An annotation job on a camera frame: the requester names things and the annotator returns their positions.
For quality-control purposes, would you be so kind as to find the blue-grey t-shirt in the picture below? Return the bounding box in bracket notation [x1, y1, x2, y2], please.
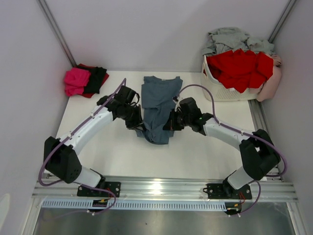
[136, 76, 183, 145]

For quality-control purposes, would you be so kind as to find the grey t-shirt in basket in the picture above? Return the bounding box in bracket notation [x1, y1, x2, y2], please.
[201, 27, 275, 56]

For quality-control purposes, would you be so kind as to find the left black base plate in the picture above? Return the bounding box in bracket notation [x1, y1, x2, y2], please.
[77, 182, 121, 198]

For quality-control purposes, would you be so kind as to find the left corner aluminium post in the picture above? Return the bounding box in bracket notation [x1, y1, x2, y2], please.
[36, 0, 77, 67]

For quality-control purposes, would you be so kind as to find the white slotted cable duct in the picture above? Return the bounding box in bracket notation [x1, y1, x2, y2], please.
[42, 199, 226, 212]

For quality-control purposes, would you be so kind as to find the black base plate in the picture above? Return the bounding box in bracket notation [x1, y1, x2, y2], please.
[77, 182, 121, 198]
[203, 183, 252, 200]

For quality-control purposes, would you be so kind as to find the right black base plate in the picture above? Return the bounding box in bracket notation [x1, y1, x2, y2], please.
[203, 183, 252, 200]

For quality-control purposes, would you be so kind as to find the corner aluminium post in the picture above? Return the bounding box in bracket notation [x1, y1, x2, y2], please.
[268, 0, 299, 44]
[36, 0, 77, 67]

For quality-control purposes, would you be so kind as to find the right corner aluminium post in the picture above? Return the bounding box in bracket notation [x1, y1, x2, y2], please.
[268, 0, 299, 44]

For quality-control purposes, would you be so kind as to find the right side aluminium rail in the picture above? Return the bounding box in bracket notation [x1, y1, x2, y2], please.
[248, 99, 285, 182]

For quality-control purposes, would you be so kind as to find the folded black t-shirt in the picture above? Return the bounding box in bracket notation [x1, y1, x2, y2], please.
[84, 67, 107, 94]

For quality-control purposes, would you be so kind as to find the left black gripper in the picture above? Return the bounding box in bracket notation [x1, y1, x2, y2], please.
[119, 104, 146, 132]

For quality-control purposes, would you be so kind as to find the white laundry basket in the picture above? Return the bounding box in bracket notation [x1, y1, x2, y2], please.
[201, 55, 257, 102]

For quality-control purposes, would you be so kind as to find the red t-shirt in basket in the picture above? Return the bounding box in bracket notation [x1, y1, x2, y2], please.
[206, 49, 274, 93]

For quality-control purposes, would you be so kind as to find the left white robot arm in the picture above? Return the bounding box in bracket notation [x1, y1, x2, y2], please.
[38, 85, 144, 196]

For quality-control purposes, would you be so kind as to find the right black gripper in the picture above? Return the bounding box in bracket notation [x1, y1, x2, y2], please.
[163, 108, 192, 131]

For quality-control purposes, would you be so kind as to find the aluminium mounting rail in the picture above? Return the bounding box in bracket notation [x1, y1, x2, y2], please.
[32, 176, 298, 202]

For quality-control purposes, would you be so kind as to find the light pink garment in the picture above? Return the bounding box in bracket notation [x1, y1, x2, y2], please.
[256, 54, 282, 102]

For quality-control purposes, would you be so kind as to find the folded pink t-shirt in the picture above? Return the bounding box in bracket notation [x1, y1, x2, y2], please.
[64, 68, 91, 96]

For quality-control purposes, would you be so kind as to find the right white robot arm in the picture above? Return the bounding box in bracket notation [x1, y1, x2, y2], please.
[163, 97, 281, 198]

